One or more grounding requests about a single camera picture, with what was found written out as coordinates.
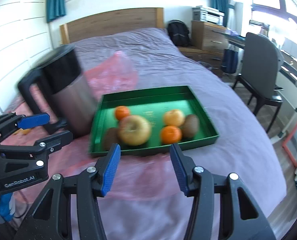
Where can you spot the brown kiwi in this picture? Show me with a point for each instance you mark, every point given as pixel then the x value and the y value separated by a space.
pixel 190 126
pixel 111 137

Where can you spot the navy tote bag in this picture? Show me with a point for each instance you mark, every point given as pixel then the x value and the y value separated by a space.
pixel 230 60

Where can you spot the low wooden nightstand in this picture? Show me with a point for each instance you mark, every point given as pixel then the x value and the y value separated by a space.
pixel 210 59

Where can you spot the yellow banana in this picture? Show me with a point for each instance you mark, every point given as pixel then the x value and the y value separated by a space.
pixel 23 131

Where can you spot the pink plastic sheet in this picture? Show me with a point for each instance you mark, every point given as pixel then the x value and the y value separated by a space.
pixel 137 178

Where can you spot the grey black chair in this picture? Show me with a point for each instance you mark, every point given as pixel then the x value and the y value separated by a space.
pixel 261 62

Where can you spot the wooden headboard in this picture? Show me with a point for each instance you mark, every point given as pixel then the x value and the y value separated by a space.
pixel 111 22

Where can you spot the small orange tangerine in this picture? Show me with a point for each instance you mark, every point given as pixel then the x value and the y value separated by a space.
pixel 120 112

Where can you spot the small yellow apple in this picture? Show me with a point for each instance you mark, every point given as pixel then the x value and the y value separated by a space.
pixel 174 117

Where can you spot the white desk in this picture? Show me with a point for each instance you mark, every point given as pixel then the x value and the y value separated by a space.
pixel 286 69

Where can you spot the tangerine with stem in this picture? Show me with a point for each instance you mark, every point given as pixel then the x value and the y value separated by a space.
pixel 170 134

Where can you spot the steel black kettle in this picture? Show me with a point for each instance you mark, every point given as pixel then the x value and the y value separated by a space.
pixel 61 80

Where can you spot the black backpack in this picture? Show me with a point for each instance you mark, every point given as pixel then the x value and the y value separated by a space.
pixel 179 33

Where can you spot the white printer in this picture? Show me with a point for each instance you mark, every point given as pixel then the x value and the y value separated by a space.
pixel 207 14

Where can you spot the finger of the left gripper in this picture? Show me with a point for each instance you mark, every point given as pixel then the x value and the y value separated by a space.
pixel 47 145
pixel 31 120

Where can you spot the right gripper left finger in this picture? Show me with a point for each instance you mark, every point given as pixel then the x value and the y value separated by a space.
pixel 64 199

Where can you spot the large green-red apple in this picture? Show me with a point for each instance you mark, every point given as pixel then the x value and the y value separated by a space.
pixel 134 130

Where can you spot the wooden drawer cabinet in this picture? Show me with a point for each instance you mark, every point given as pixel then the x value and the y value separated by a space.
pixel 208 36

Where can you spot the green tray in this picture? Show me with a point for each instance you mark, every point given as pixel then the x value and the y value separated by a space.
pixel 151 103

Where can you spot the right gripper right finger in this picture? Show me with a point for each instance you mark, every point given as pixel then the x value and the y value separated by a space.
pixel 240 215

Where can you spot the grey bed cover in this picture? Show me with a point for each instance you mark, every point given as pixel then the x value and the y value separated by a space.
pixel 242 147

